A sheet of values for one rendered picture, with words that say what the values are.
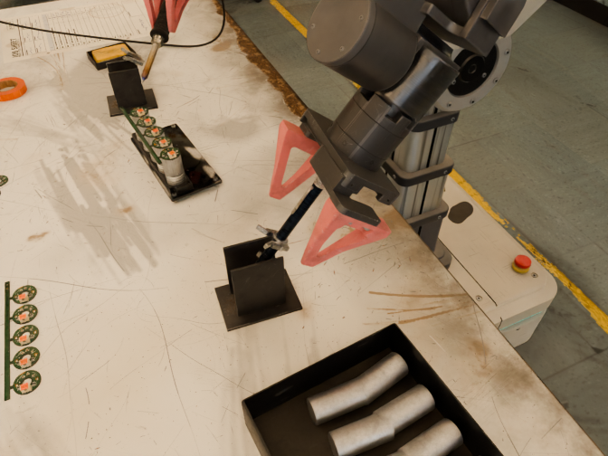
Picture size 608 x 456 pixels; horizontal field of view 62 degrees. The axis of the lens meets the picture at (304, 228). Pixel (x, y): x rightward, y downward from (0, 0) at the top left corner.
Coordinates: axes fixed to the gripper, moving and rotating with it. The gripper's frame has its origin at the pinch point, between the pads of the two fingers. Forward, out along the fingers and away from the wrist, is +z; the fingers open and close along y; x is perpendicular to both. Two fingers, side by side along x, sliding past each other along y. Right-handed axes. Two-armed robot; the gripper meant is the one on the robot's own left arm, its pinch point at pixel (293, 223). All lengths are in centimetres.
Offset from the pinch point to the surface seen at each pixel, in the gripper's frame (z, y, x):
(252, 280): 6.8, 1.7, -1.0
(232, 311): 12.3, 0.9, 0.3
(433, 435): 2.8, 20.3, 8.6
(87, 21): 19, -80, -8
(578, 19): -74, -180, 234
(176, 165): 9.5, -19.6, -3.8
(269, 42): 31, -212, 98
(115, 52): 15, -61, -5
